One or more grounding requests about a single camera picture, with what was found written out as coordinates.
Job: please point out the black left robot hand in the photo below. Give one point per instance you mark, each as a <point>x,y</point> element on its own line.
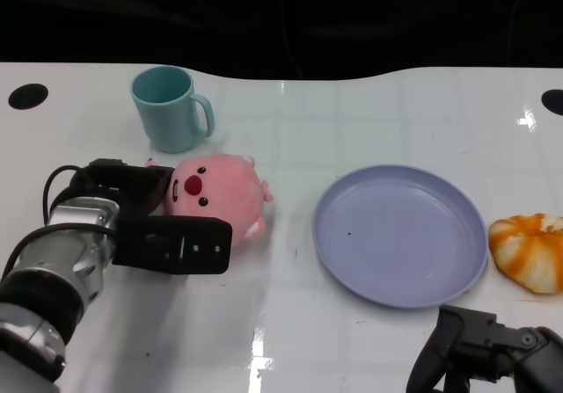
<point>176,245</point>

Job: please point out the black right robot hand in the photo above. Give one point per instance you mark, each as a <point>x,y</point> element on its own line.
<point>479,344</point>

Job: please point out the pink plush beaver doll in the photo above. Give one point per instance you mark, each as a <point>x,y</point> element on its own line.
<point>228,191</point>

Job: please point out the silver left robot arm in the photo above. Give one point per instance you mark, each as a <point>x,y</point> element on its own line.
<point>48,270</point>

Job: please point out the lavender plastic plate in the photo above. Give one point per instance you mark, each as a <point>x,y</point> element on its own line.
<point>400,243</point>

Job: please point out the orange striped toy bread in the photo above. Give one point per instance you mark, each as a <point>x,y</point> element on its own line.
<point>528,256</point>

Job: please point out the light blue plastic mug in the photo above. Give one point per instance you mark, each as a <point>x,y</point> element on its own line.
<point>167,120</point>

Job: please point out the black round table grommet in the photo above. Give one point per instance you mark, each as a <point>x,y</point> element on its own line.
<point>553,102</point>
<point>27,96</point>

